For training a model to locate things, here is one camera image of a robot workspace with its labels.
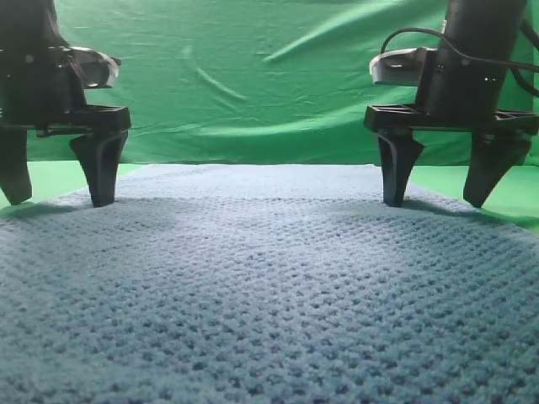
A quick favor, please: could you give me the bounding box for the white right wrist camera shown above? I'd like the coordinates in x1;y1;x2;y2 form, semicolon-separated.
369;47;437;87

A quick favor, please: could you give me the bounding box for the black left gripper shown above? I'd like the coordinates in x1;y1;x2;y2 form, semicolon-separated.
1;1;131;207

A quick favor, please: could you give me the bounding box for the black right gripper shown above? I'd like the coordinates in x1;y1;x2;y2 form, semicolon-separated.
364;1;538;208

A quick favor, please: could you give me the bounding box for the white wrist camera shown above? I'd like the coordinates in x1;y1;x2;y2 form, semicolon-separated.
67;46;122;89
369;47;437;87

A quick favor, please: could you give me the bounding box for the blue waffle-weave towel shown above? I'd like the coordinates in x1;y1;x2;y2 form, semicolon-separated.
1;165;538;403

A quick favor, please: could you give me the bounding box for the green backdrop cloth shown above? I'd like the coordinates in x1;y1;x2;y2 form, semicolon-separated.
56;0;447;164

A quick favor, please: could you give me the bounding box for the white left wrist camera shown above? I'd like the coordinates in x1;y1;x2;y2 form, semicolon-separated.
67;46;122;89

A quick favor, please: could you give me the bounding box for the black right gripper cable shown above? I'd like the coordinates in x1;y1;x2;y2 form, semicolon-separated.
380;18;539;98

